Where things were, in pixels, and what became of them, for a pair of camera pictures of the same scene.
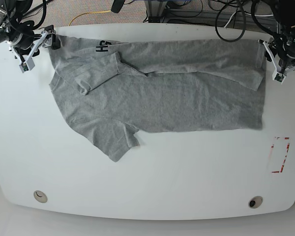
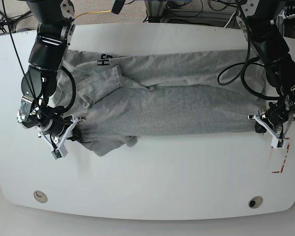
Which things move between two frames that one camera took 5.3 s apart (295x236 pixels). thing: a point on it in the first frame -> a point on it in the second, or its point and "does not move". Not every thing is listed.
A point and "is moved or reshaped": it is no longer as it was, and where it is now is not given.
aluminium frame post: (156, 11) does not move
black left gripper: (23, 42) -> (53, 124)
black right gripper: (287, 49) -> (278, 113)
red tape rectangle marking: (272, 146) does not move
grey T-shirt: (110, 91) is moved or reshaped
